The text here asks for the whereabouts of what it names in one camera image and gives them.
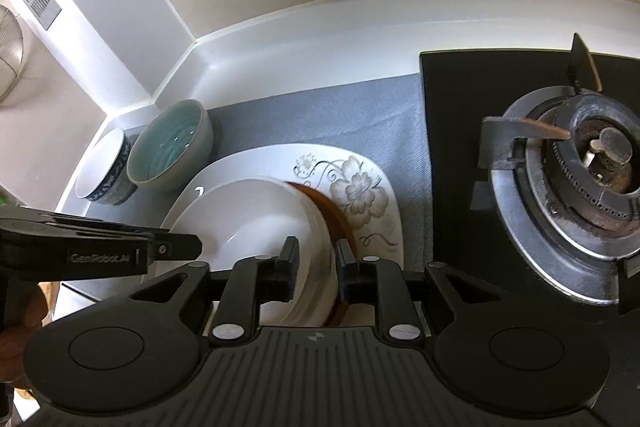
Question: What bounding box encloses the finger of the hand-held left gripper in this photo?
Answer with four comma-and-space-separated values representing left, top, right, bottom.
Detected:
144, 232, 203, 262

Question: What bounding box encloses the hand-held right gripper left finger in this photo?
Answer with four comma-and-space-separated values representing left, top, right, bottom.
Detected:
129, 236, 301, 350

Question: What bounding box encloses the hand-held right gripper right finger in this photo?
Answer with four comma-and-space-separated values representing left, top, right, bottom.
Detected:
336, 238, 506, 350

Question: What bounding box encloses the brown round plate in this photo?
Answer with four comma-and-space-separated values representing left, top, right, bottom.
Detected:
285, 181, 358, 328

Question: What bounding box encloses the cream round bowl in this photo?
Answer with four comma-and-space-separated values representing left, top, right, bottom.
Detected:
167, 177, 341, 328

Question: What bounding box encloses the white floral square plate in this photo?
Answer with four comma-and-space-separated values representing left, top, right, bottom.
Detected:
159, 142, 402, 273

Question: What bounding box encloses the white bowl blue pattern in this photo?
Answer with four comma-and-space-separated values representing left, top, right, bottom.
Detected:
75, 127, 140, 206

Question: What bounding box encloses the teal ribbed bowl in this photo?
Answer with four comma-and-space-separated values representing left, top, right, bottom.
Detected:
126, 99, 215, 194

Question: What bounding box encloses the person's left hand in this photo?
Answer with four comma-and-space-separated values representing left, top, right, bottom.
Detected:
0, 283, 53, 385

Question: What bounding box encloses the grey counter mat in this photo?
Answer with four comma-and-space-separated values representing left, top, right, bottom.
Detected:
57, 72, 436, 308

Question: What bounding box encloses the black glass gas stove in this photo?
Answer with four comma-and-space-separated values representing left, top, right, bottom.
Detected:
419, 49, 640, 413

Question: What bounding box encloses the gas burner with grate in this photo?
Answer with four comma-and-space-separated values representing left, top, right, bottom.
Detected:
470, 32, 640, 315

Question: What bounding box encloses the wire mesh strainer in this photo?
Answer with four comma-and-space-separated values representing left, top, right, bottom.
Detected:
0, 4, 25, 104

